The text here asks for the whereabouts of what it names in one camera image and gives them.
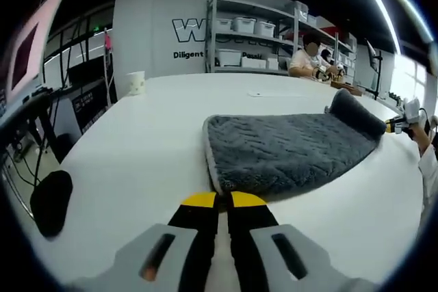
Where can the black printed panel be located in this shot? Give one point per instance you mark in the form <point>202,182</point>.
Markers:
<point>89,107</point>

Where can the white flat card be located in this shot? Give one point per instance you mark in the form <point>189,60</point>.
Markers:
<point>263,93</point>

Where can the pink hanging item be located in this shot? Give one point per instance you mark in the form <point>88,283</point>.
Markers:
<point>109,40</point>

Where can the grey towel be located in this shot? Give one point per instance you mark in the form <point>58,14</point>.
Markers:
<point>280,148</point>

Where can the black stand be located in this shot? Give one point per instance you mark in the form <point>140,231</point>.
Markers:
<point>378,76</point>

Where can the grey metal shelf rack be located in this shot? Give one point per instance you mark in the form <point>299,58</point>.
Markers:
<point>253,7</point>

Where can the white paper cup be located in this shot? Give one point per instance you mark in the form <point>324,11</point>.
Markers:
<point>136,83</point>

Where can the ceiling light strip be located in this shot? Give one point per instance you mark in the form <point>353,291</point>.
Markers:
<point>380,1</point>

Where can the wooden tray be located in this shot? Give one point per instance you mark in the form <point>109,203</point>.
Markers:
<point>349,89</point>

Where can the bright window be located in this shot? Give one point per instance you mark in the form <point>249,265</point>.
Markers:
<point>410,80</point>

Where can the black monitor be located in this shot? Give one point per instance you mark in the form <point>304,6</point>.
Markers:
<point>85,69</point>

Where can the person's right hand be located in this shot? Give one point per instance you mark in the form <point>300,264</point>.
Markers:
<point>421,136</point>

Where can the row of white storage bins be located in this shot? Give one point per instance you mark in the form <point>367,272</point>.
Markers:
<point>243,24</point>

